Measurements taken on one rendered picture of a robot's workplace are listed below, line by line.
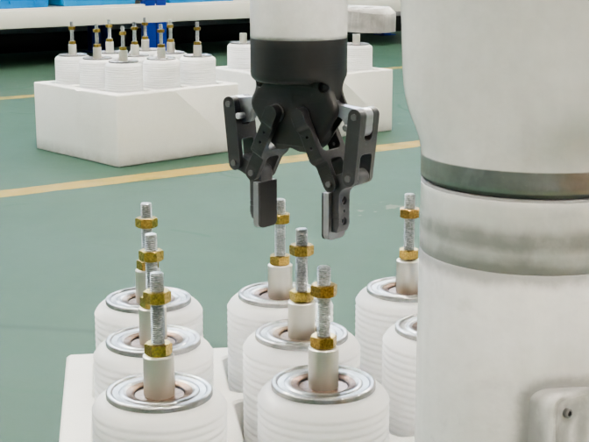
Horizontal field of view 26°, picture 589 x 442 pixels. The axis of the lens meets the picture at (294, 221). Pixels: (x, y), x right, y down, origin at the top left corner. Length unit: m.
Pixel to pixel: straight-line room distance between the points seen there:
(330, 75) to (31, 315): 1.11
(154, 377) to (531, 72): 0.49
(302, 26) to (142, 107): 2.28
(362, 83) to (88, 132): 0.85
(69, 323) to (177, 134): 1.42
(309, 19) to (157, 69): 2.35
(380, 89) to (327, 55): 2.77
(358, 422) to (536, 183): 0.43
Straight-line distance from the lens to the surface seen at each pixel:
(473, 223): 0.50
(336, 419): 0.89
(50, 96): 3.43
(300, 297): 1.02
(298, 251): 1.01
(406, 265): 1.16
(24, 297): 2.09
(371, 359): 1.16
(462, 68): 0.50
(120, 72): 3.23
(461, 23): 0.50
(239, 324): 1.13
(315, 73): 0.96
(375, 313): 1.14
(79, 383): 1.16
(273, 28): 0.96
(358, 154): 0.96
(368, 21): 1.01
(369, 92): 3.71
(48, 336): 1.89
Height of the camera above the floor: 0.57
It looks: 13 degrees down
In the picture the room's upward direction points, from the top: straight up
